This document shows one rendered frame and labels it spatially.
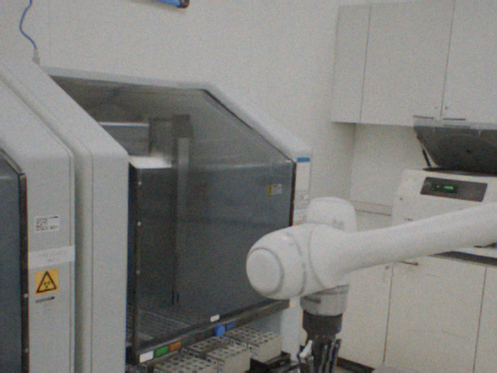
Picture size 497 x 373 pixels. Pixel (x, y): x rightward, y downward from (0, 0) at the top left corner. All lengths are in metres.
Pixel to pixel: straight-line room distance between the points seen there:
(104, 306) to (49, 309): 0.13
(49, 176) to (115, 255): 0.23
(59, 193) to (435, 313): 2.69
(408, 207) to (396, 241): 2.65
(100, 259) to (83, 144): 0.24
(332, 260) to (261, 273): 0.11
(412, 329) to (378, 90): 1.45
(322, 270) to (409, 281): 2.70
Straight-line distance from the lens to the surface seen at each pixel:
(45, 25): 2.61
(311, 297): 1.15
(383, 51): 4.01
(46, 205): 1.26
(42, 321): 1.31
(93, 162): 1.31
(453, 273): 3.55
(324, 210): 1.11
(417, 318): 3.69
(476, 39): 3.81
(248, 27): 3.45
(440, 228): 0.98
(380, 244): 0.96
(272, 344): 1.89
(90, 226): 1.32
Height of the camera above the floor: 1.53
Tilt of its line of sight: 11 degrees down
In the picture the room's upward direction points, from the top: 3 degrees clockwise
